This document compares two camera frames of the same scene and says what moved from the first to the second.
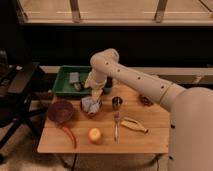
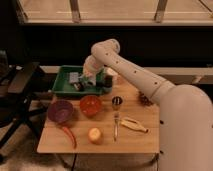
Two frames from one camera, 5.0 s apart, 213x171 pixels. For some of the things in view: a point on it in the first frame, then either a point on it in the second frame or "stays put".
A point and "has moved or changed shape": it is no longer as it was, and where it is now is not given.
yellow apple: (95, 136) stays put
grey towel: (89, 105) has moved or changed shape
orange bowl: (91, 107) stays put
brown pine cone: (146, 100) stays put
